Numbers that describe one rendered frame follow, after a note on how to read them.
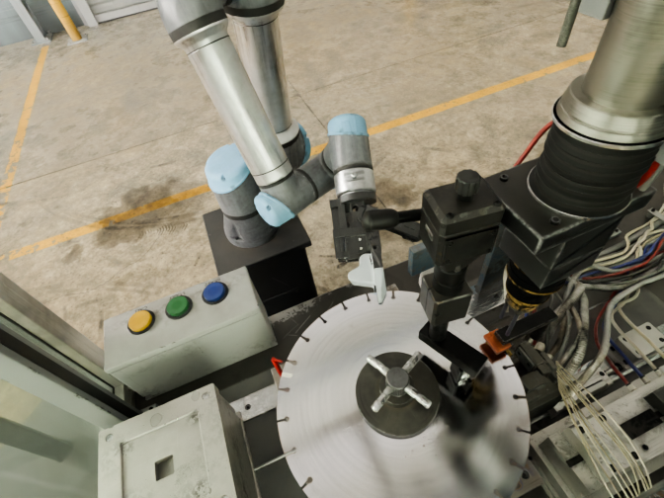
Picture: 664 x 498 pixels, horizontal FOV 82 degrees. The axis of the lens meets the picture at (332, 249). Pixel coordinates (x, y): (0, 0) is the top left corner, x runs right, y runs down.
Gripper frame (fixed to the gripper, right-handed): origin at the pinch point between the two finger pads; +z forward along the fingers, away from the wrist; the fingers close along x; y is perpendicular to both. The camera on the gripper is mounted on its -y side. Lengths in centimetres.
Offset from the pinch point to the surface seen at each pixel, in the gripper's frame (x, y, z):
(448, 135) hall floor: -169, -64, -98
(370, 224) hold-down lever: 34.0, 1.7, -7.9
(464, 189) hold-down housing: 39.7, -5.7, -8.5
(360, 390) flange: 15.6, 5.4, 10.9
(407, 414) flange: 17.6, -0.3, 14.0
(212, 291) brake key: -0.6, 31.1, -5.9
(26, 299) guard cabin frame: 17, 52, -7
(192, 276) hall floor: -118, 88, -23
